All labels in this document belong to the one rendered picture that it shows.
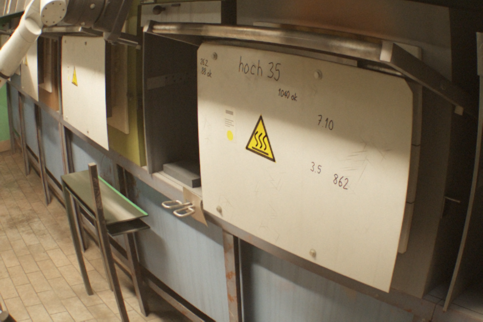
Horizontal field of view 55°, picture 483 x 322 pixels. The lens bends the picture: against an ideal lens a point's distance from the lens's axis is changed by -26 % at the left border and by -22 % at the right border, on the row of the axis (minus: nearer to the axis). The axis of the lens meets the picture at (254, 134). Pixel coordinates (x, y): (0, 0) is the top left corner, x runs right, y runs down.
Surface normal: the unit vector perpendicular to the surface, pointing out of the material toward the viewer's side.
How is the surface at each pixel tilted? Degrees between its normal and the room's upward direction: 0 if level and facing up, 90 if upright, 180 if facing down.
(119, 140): 90
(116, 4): 90
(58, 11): 120
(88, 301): 0
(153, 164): 90
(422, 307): 90
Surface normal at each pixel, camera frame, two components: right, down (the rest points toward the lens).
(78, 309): -0.02, -0.96
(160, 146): 0.61, 0.20
